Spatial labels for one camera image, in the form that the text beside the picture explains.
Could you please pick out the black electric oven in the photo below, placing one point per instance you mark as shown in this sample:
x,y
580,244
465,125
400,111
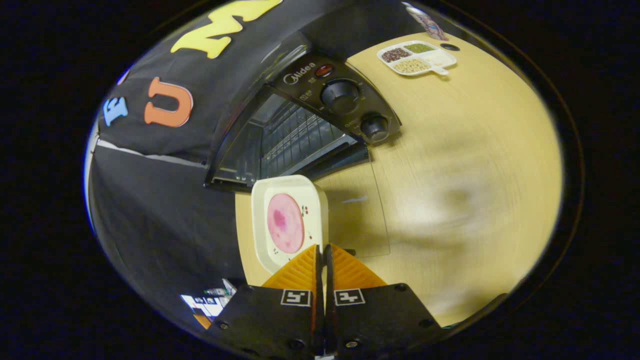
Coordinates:
x,y
345,95

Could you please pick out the white cluttered shelf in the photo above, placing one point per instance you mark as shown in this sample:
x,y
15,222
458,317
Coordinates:
x,y
207,302

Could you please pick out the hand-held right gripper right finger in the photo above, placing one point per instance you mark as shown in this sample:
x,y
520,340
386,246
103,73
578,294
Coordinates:
x,y
375,320

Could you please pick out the white divided tray with beans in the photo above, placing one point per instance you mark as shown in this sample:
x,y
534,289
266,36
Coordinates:
x,y
417,59

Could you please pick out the cream square plate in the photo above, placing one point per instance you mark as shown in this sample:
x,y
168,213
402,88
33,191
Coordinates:
x,y
315,200

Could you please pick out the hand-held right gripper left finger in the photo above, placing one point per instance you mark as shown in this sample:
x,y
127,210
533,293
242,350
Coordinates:
x,y
270,325

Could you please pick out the pink ham slice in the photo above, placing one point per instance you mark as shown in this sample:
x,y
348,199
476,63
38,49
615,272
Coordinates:
x,y
285,222

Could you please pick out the silver printed bottle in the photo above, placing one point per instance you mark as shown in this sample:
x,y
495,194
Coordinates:
x,y
427,22

